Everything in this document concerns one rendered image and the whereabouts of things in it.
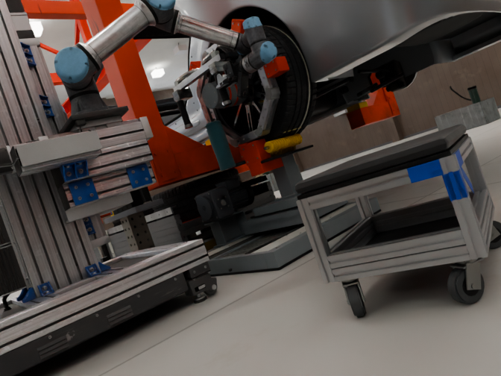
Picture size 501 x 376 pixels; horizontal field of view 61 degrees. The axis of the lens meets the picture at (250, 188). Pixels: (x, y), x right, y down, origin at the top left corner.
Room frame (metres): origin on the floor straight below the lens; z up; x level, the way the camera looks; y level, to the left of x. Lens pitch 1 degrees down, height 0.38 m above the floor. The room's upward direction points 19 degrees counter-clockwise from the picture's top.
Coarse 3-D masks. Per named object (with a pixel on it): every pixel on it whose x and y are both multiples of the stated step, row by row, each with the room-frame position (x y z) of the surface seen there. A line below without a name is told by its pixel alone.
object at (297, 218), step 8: (288, 208) 2.29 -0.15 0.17; (296, 208) 2.22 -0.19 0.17; (320, 208) 2.19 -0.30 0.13; (328, 208) 2.23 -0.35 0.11; (336, 208) 2.34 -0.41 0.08; (256, 216) 2.48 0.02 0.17; (264, 216) 2.41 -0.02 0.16; (272, 216) 2.29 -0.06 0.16; (280, 216) 2.24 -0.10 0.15; (288, 216) 2.20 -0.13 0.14; (296, 216) 2.16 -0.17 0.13; (248, 224) 2.44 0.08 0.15; (256, 224) 2.39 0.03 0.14; (264, 224) 2.35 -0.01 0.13; (272, 224) 2.30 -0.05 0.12; (280, 224) 2.26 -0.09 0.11; (288, 224) 2.22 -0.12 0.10; (296, 224) 2.17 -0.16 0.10; (248, 232) 2.46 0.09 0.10; (256, 232) 2.41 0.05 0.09
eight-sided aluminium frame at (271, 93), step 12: (264, 72) 2.05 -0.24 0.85; (204, 84) 2.45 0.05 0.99; (264, 84) 2.07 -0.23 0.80; (276, 84) 2.08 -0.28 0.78; (276, 96) 2.08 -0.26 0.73; (204, 108) 2.43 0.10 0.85; (264, 108) 2.11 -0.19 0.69; (264, 120) 2.13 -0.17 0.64; (228, 132) 2.40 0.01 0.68; (252, 132) 2.21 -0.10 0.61; (264, 132) 2.17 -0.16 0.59
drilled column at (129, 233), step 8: (128, 216) 2.39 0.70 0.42; (136, 216) 2.42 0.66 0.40; (144, 216) 2.45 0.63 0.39; (128, 224) 2.39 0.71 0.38; (136, 224) 2.41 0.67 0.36; (144, 224) 2.44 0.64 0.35; (128, 232) 2.42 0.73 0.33; (136, 232) 2.40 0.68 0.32; (144, 232) 2.42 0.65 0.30; (128, 240) 2.44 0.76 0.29; (136, 240) 2.39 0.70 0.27; (144, 240) 2.41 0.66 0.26; (152, 240) 2.45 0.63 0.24; (136, 248) 2.40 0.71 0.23; (144, 248) 2.40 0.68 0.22
